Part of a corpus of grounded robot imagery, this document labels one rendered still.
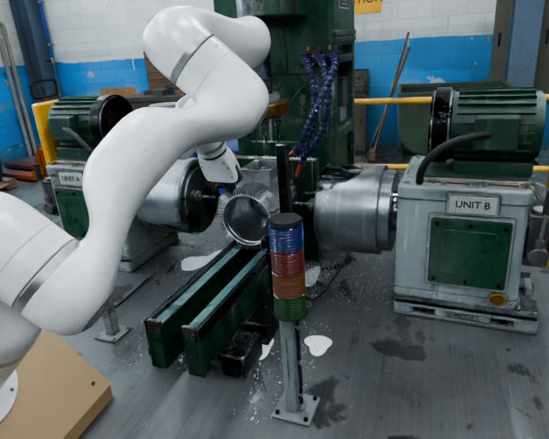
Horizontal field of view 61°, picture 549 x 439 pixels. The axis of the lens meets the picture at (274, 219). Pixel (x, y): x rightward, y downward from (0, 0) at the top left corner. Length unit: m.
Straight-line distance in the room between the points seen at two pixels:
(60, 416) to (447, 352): 0.84
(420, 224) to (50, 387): 0.88
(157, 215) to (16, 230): 0.86
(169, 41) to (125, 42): 6.93
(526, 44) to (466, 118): 5.02
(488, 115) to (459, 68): 5.28
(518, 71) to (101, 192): 5.76
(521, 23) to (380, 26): 1.58
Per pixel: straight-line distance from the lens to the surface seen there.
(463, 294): 1.26
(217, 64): 0.74
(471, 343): 1.23
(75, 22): 8.17
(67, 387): 1.08
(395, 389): 1.07
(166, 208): 1.46
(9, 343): 0.79
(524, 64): 6.19
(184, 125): 0.70
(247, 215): 1.51
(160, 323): 1.11
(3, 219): 0.68
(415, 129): 5.42
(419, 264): 1.23
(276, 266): 0.81
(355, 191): 1.22
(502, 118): 1.13
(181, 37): 0.75
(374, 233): 1.22
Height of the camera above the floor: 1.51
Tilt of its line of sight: 22 degrees down
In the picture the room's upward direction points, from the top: 4 degrees counter-clockwise
